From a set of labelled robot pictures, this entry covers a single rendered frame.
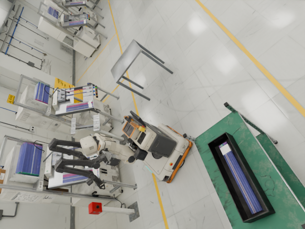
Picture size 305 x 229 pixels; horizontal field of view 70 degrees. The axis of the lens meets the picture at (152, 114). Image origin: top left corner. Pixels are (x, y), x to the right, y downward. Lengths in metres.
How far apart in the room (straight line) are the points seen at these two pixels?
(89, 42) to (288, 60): 5.86
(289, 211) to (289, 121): 1.32
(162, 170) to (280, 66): 1.95
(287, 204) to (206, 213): 1.48
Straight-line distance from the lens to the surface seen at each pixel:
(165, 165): 3.02
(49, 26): 7.34
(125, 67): 3.72
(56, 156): 3.68
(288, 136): 2.67
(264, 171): 1.64
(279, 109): 2.80
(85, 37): 7.42
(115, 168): 4.14
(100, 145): 2.54
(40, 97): 4.44
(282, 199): 1.59
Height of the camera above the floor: 2.48
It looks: 39 degrees down
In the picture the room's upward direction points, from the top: 64 degrees counter-clockwise
